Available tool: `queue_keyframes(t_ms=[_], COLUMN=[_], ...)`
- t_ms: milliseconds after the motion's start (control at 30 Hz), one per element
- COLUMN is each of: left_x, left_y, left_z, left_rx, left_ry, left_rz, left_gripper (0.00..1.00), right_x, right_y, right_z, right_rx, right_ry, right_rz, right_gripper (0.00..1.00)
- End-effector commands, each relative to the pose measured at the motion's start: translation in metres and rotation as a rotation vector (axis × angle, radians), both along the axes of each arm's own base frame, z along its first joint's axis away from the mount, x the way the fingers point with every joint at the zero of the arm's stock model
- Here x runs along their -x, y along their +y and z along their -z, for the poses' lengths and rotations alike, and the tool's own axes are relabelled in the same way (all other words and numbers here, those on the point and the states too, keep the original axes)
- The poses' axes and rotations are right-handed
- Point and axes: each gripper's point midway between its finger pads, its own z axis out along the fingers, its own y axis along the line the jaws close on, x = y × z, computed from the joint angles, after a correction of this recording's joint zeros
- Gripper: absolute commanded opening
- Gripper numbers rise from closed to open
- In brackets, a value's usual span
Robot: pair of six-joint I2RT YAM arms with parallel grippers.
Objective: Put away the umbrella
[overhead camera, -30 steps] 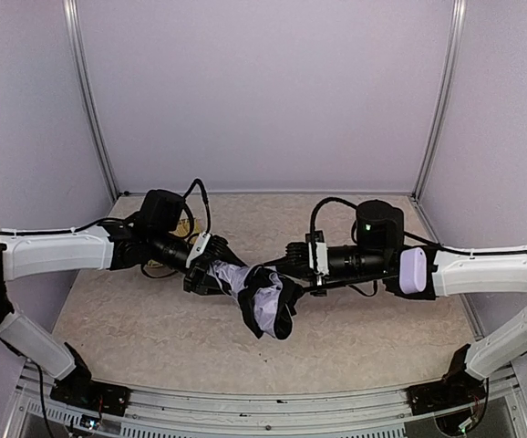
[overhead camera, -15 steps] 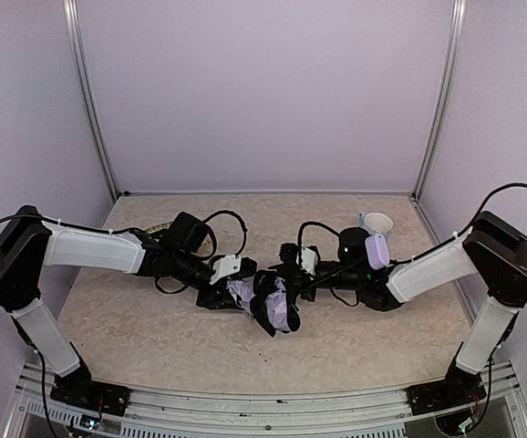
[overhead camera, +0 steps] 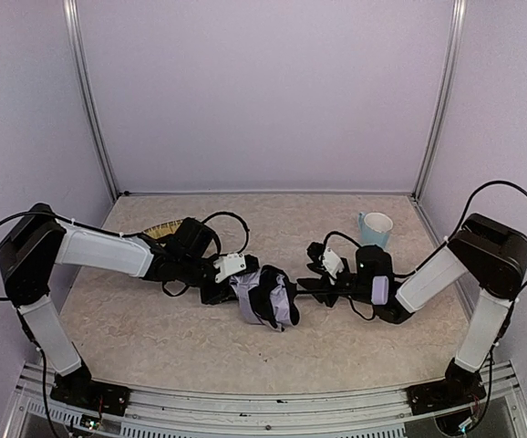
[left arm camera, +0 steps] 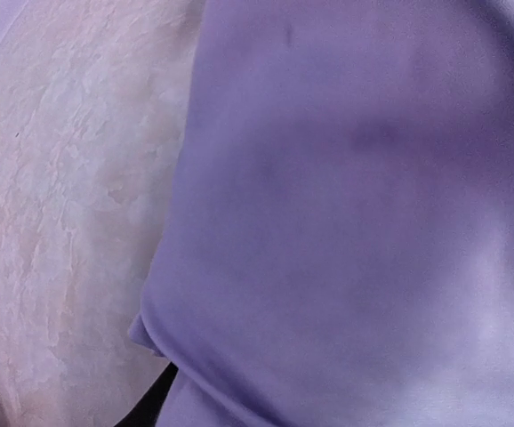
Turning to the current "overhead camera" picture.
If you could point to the woven bamboo tray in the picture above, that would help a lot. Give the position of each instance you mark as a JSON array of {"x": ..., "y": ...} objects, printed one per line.
[{"x": 160, "y": 230}]

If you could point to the lilac folding umbrella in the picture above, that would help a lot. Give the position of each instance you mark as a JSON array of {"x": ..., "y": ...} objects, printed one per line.
[{"x": 267, "y": 296}]

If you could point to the left aluminium frame post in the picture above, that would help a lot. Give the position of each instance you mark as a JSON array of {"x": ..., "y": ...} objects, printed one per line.
[{"x": 70, "y": 9}]

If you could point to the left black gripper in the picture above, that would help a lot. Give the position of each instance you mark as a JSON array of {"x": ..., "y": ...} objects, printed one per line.
[{"x": 218, "y": 292}]

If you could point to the aluminium frame post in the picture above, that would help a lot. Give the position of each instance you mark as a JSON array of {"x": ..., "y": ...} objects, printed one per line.
[
  {"x": 443, "y": 98},
  {"x": 70, "y": 9}
]

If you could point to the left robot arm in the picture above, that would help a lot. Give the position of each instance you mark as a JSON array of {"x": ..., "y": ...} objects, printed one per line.
[{"x": 131, "y": 334}]

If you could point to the right aluminium frame post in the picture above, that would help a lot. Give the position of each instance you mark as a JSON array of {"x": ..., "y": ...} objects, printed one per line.
[{"x": 443, "y": 98}]

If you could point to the front aluminium rail base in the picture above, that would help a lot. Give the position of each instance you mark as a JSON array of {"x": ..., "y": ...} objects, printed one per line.
[{"x": 151, "y": 412}]

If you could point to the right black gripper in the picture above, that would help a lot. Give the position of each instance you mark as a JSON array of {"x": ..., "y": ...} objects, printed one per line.
[{"x": 333, "y": 285}]

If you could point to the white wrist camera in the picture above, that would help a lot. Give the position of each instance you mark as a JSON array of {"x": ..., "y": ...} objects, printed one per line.
[
  {"x": 324, "y": 260},
  {"x": 233, "y": 264}
]

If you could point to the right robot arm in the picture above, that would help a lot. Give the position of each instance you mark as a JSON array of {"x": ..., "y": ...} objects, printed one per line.
[{"x": 493, "y": 253}]

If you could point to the light blue ceramic mug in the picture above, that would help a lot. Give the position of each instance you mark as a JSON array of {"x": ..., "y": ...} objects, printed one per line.
[{"x": 374, "y": 229}]

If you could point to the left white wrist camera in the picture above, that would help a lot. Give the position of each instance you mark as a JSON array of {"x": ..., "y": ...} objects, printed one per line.
[{"x": 233, "y": 264}]

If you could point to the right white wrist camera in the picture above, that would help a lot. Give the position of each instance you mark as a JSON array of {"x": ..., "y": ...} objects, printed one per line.
[{"x": 324, "y": 260}]

